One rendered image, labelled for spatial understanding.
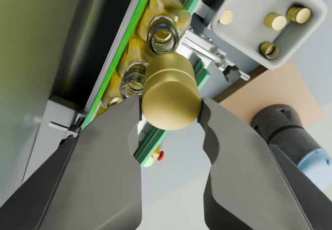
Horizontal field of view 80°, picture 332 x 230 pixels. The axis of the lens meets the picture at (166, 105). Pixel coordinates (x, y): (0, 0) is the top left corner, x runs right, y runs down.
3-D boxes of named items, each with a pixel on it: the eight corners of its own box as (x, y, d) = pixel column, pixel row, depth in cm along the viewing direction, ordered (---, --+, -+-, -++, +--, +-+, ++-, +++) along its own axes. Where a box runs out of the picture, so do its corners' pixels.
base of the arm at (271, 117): (305, 122, 67) (325, 142, 59) (265, 146, 73) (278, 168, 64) (282, 95, 61) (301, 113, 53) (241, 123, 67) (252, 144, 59)
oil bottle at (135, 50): (142, 14, 41) (127, 41, 23) (166, 28, 42) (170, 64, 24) (131, 38, 43) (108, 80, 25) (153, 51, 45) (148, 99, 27)
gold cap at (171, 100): (145, 50, 14) (138, 77, 10) (196, 53, 14) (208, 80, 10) (145, 95, 16) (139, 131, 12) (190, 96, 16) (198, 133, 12)
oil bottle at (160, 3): (155, -15, 38) (151, -10, 20) (181, 1, 40) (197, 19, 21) (143, 13, 41) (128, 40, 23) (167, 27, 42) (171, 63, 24)
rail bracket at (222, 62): (179, 21, 41) (185, 35, 30) (241, 60, 46) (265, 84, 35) (171, 34, 42) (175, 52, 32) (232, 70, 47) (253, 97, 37)
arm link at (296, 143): (314, 147, 60) (350, 187, 48) (269, 164, 64) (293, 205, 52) (305, 120, 54) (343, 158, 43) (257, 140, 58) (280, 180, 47)
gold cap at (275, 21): (280, 17, 52) (289, 20, 48) (270, 29, 53) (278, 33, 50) (270, 9, 51) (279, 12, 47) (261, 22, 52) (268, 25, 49)
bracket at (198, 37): (183, 19, 47) (186, 25, 42) (215, 40, 50) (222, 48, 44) (176, 33, 49) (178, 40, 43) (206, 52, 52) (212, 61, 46)
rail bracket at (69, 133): (65, 99, 51) (39, 133, 40) (91, 110, 53) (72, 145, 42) (62, 110, 53) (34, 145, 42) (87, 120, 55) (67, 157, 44)
